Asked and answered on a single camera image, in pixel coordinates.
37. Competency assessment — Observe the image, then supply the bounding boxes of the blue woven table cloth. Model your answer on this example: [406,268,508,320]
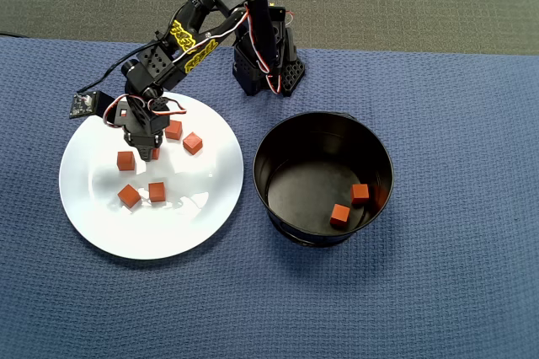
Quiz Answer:
[0,36,539,359]

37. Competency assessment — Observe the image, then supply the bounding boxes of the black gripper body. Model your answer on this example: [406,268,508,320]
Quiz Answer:
[111,97,170,147]

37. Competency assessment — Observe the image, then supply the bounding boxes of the white round plate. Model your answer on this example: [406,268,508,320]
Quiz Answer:
[58,91,245,261]

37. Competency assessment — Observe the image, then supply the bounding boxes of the small camera circuit board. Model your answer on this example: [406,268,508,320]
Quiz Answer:
[68,89,102,120]

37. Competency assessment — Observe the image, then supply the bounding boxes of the thin black camera cable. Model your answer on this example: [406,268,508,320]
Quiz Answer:
[77,36,161,94]

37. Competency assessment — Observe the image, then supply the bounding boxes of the black metal bucket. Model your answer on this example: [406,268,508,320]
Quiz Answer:
[251,110,396,249]

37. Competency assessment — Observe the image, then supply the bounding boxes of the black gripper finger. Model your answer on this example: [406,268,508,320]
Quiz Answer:
[133,144,163,163]

